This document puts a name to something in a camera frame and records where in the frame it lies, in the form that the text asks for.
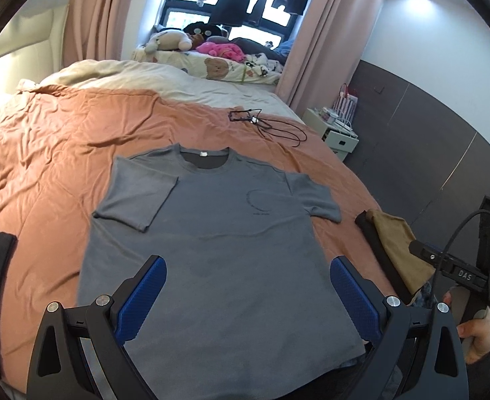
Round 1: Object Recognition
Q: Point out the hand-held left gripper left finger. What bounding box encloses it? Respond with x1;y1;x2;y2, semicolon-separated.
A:
26;254;167;400

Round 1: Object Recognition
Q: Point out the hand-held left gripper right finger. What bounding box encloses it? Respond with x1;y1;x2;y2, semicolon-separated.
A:
329;255;470;400

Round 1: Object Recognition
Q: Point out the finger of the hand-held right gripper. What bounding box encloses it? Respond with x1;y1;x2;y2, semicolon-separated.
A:
409;239;441;265

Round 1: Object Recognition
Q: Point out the grey t-shirt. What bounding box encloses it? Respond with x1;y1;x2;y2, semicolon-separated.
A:
76;144;366;392

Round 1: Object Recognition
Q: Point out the person's right forearm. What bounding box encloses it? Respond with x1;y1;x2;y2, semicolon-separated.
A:
466;342;490;400

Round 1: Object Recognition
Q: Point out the person's right hand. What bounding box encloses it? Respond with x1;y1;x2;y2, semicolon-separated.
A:
443;292;490;363

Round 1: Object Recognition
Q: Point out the folded mustard brown garment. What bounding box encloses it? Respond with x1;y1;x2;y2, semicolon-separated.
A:
368;209;435;294

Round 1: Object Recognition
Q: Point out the cream nightstand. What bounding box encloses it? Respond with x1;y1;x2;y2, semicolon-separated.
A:
302;107;359;161

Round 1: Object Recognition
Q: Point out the orange duvet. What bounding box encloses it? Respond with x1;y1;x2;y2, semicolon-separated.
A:
0;87;400;384

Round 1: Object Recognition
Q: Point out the striped gift bag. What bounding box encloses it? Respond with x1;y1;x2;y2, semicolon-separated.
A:
332;83;359;128

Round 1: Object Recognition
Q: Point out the cream blanket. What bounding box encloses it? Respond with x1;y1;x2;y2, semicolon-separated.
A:
18;59;306;123

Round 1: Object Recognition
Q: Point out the bear print bedding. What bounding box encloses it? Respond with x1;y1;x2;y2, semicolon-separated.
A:
132;48;283;86

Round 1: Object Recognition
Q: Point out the pink curtain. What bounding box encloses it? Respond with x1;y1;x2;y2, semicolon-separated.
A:
275;0;389;111
64;0;179;65

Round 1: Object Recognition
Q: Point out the black and white plush toy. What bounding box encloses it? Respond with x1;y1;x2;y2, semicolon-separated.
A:
245;52;285;73

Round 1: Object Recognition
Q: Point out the beige plush bear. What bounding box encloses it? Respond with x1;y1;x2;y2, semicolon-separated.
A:
144;30;193;54

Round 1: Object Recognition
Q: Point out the pink plush toy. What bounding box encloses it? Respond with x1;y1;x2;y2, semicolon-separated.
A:
198;42;246;62

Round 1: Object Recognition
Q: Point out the dark cushion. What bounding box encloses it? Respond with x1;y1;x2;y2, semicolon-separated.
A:
230;37;287;53

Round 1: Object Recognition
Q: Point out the cream padded headboard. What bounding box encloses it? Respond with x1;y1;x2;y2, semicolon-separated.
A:
0;4;68;71

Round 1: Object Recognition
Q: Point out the black framed window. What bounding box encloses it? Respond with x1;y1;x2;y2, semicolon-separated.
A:
157;0;318;46

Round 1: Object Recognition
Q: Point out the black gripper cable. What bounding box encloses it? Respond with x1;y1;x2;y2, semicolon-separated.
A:
426;209;485;313

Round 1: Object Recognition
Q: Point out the black cable with connector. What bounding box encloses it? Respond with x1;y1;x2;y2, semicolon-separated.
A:
227;108;308;147

